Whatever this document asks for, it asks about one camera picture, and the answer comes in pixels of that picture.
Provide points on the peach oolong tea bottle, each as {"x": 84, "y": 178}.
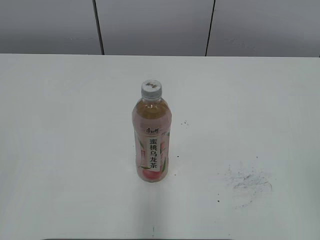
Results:
{"x": 152, "y": 126}

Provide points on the white bottle cap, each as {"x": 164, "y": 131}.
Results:
{"x": 151, "y": 89}

